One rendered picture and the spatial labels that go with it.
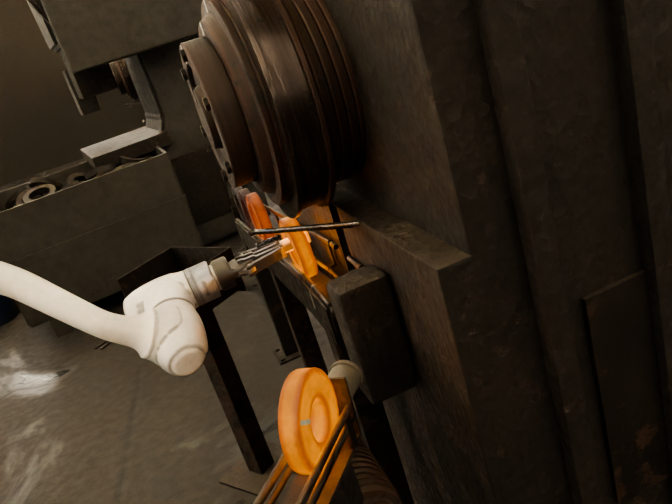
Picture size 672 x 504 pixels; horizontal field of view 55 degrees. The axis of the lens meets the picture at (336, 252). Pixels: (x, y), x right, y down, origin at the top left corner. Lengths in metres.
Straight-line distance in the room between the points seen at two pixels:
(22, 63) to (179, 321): 10.12
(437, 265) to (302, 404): 0.27
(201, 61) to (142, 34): 2.70
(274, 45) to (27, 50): 10.31
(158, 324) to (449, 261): 0.64
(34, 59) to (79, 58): 7.51
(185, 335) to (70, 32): 2.70
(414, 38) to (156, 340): 0.78
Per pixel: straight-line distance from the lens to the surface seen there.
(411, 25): 0.88
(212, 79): 1.15
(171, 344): 1.32
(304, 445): 0.93
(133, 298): 1.49
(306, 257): 1.47
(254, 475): 2.12
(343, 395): 1.05
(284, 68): 1.08
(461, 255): 0.95
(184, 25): 3.92
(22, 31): 11.34
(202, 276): 1.47
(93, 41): 3.82
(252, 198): 2.03
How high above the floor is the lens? 1.26
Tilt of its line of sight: 21 degrees down
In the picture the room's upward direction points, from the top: 17 degrees counter-clockwise
